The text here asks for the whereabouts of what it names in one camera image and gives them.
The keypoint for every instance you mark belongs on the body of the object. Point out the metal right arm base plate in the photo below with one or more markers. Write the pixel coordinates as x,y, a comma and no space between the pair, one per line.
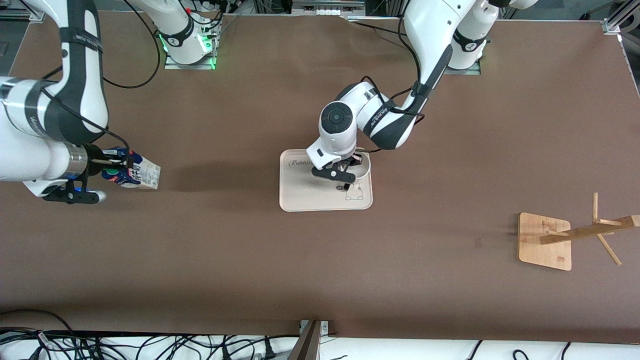
172,65

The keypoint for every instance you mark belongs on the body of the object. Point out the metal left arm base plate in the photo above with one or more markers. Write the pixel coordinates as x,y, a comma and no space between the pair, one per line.
467,72

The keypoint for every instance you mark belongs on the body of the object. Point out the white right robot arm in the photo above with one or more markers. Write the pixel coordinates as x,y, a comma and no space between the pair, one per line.
30,155

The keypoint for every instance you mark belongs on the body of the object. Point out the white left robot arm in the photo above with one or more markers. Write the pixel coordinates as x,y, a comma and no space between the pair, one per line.
340,130

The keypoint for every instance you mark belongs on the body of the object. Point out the cream rabbit print tray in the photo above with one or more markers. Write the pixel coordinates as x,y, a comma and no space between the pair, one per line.
310,197

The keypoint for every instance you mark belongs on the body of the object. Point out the grey metal post with bracket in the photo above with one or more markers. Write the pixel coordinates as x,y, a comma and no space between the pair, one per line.
307,345

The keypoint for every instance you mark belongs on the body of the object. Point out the wooden mug rack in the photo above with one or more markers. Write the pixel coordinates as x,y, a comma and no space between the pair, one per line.
545,242

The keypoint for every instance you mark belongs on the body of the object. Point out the aluminium frame profile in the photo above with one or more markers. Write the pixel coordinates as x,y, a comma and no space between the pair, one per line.
15,15

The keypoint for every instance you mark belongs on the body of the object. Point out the grey power strip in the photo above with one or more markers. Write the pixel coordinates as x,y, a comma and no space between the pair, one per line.
327,6

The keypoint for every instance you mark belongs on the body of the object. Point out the blue white milk carton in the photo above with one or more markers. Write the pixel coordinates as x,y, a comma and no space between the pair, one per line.
142,175

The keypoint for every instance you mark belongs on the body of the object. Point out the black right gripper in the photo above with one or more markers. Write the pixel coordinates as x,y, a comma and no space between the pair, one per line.
93,156

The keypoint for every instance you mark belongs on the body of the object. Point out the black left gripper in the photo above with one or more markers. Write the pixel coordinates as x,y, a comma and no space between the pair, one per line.
353,160

